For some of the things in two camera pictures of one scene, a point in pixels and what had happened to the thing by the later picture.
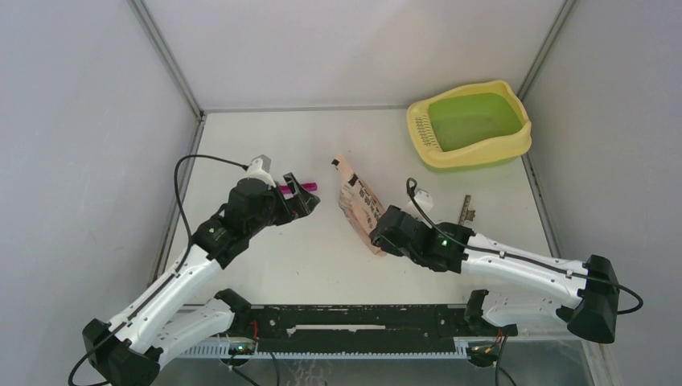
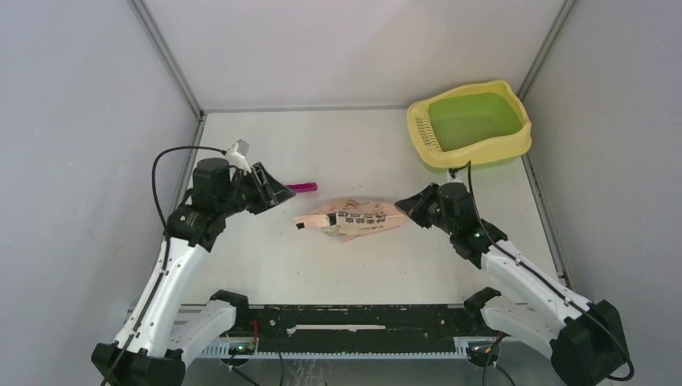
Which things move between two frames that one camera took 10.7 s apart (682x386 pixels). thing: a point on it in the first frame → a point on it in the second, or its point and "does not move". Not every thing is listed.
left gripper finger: (282, 213) → (250, 195)
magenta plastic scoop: (310, 186) does not move
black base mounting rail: (363, 329) does not move
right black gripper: (378, 240) → (413, 207)
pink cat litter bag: (359, 203) → (350, 216)
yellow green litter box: (474, 128) does not move
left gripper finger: (300, 202) → (274, 192)
